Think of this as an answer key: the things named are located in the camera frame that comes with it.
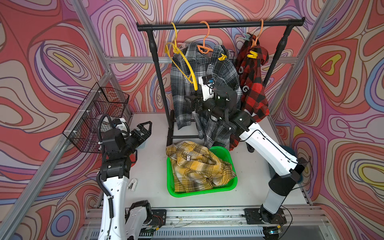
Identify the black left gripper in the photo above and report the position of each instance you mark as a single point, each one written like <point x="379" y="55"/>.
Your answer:
<point x="145" y="135"/>

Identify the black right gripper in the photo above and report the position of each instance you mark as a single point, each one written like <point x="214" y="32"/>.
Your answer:
<point x="193" y="103"/>

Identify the grey plaid long-sleeve shirt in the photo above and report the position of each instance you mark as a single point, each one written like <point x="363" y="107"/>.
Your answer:
<point x="191" y="73"/>

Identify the orange hanger with grey shirt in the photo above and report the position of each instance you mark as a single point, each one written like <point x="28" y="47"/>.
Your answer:
<point x="203" y="48"/>

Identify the yellow plaid long-sleeve shirt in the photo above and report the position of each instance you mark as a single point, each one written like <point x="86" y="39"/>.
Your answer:
<point x="203" y="172"/>

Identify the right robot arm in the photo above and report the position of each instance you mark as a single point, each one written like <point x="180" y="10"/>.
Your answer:
<point x="288" y="168"/>

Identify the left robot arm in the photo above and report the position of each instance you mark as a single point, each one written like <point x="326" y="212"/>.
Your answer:
<point x="118" y="143"/>

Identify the red plaid long-sleeve shirt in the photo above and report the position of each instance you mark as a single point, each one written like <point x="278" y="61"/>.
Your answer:
<point x="253" y="100"/>

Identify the orange hanger with red shirt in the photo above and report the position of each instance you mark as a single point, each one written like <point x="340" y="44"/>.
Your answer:
<point x="255" y="40"/>

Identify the red plastic cup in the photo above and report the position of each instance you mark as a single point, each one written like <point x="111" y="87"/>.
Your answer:
<point x="134" y="158"/>

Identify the white clothespin on table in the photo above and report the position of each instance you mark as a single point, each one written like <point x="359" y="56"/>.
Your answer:
<point x="132" y="185"/>

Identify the green plastic basket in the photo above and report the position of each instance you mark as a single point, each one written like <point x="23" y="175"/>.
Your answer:
<point x="223" y="154"/>

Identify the yellow clothespin on red shirt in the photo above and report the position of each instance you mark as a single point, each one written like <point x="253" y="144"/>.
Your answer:
<point x="252" y="55"/>

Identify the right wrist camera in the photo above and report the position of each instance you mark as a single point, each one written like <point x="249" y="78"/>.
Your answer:
<point x="207" y="84"/>

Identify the black wire basket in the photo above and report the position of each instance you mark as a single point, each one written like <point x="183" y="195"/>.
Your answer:
<point x="83" y="130"/>

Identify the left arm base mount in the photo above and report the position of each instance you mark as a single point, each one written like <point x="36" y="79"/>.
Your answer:
<point x="158" y="219"/>

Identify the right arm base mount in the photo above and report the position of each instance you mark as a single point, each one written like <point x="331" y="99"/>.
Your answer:
<point x="257" y="216"/>

